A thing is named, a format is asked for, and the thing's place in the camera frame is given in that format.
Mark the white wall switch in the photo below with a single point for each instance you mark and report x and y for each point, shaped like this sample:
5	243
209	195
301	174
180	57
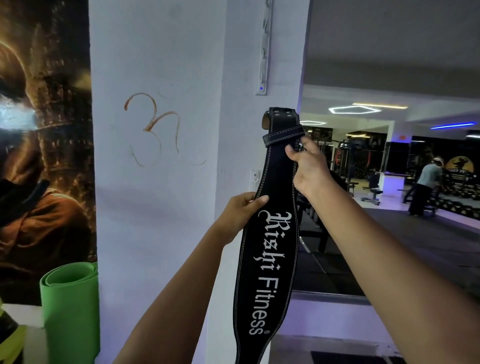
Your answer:
254	179

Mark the yellow black bag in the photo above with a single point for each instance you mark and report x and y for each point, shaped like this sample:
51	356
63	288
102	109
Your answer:
9	337

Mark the person's left forearm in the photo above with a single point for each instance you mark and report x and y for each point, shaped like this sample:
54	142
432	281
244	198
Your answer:
176	300

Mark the person's right thumb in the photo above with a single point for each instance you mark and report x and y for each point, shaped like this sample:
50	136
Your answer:
293	153

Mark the black weight bench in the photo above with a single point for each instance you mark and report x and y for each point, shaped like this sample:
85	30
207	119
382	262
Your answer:
371	189

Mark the person's left hand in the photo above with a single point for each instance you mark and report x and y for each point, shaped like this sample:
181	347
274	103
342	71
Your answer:
234	217

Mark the dark golden wall poster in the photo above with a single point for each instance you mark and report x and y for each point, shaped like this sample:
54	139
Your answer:
41	150

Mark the white wall hook rack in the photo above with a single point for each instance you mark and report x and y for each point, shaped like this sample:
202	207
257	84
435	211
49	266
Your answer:
264	45

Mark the person's left thumb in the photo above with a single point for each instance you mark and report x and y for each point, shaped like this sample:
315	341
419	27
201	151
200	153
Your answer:
255	205

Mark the dumbbell rack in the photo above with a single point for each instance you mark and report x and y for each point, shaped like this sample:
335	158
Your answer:
459	198

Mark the black leather weightlifting belt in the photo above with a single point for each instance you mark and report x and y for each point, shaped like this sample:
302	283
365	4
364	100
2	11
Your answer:
268	243

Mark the person's right forearm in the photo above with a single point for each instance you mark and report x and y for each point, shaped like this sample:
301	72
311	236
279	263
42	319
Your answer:
405	277

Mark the hexagonal ceiling light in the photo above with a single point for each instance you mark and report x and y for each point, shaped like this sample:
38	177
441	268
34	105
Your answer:
354	109

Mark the person's right hand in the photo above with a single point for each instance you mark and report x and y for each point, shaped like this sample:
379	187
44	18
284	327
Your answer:
313	168

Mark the green rolled yoga mat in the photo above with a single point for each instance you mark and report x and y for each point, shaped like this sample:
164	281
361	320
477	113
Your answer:
71	307

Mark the blue ceiling light strip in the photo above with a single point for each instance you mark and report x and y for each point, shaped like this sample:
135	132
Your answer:
452	125

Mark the black gym machine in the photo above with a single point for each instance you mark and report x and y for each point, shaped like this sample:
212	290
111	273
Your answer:
343	157

